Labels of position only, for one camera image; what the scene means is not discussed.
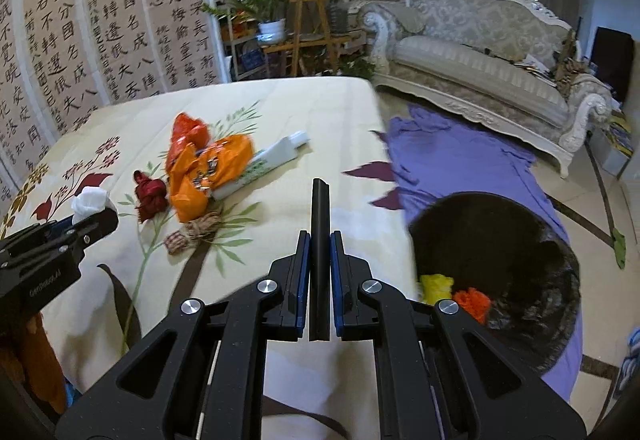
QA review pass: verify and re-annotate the storage box with items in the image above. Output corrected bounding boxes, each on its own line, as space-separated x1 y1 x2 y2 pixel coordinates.
593 111 634 177

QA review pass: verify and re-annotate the dark red wrapper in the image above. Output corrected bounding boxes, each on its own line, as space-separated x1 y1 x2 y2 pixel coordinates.
134 171 169 223

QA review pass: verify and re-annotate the red plastic bag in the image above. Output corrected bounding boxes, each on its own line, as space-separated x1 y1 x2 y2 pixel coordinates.
165 112 210 174

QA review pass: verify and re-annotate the wooden plant stand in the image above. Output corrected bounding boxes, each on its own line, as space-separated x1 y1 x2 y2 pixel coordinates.
260 0 367 78

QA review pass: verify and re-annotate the plaid cloth roll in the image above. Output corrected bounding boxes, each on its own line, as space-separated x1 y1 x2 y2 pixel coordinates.
164 212 222 256

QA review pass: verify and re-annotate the orange foam net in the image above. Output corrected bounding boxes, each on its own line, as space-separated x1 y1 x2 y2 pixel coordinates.
454 287 491 324

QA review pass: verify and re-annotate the orange snack bag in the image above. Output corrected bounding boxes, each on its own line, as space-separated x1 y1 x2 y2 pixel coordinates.
168 134 254 223

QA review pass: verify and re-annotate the yellow foam net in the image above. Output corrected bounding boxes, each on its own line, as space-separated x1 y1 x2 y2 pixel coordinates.
420 273 454 306

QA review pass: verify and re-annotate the ornate white sofa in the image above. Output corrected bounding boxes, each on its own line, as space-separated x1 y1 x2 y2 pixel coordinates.
357 0 612 177

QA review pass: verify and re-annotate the calligraphy folding screen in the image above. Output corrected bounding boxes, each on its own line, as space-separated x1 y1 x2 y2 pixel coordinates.
1 0 229 205

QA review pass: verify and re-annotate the white tissue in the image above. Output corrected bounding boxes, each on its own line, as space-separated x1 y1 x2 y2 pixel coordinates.
70 186 116 225

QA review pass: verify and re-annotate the black lined trash bin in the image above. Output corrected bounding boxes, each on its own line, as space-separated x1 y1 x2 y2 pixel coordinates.
409 192 580 375

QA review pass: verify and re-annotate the white toothpaste tube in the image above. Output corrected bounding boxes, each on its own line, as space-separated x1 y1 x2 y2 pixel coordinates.
212 130 309 201

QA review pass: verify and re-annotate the purple cloth on floor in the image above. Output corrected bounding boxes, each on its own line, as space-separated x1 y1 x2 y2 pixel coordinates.
381 106 582 399

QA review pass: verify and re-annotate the metal shelf rack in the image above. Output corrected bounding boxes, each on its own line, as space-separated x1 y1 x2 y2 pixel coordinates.
219 14 267 82

